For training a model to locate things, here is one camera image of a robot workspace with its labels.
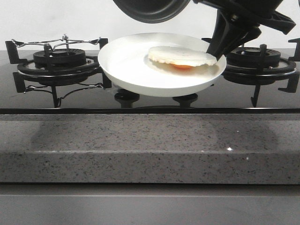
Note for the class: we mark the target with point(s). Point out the left black pan support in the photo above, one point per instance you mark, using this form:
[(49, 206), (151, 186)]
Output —
[(29, 77)]

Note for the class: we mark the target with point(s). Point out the fried egg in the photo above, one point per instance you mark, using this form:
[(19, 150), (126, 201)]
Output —
[(181, 57)]

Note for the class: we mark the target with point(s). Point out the right black pan support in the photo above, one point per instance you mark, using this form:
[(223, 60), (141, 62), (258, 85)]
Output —
[(259, 76)]

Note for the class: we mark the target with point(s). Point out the black frying pan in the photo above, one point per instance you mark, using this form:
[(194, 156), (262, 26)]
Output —
[(151, 11)]

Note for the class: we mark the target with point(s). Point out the left black gas burner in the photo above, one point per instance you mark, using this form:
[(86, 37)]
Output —
[(61, 58)]

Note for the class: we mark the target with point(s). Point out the white round plate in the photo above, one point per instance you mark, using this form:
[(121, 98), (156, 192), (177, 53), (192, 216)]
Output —
[(125, 62)]

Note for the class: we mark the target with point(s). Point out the silver wire pan trivet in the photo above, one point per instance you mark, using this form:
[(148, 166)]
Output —
[(63, 41)]

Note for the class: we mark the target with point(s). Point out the black pan support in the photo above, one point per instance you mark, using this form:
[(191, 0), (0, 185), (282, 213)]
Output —
[(259, 76), (29, 77)]

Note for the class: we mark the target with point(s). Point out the black glass cooktop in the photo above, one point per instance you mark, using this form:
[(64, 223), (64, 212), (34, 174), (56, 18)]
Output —
[(228, 94)]

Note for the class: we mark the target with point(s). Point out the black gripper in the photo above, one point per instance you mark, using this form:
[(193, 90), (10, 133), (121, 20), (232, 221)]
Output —
[(227, 36)]

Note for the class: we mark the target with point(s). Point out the black gas burner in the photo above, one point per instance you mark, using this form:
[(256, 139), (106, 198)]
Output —
[(61, 58), (250, 57)]

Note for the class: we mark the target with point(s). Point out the right black gas burner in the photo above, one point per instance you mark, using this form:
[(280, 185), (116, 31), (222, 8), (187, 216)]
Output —
[(250, 57)]

